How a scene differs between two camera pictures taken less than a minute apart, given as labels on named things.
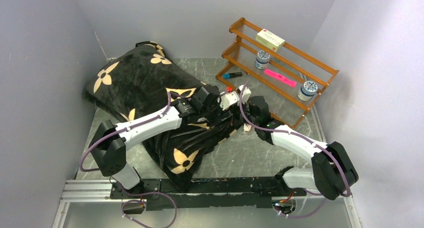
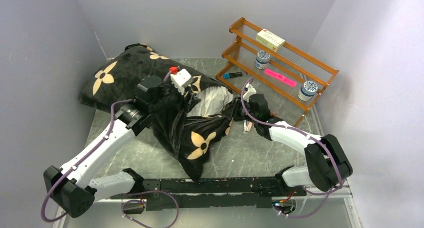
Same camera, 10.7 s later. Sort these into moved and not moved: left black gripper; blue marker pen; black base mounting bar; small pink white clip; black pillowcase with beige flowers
Moved: black pillowcase with beige flowers; left black gripper
Not moved: blue marker pen; small pink white clip; black base mounting bar
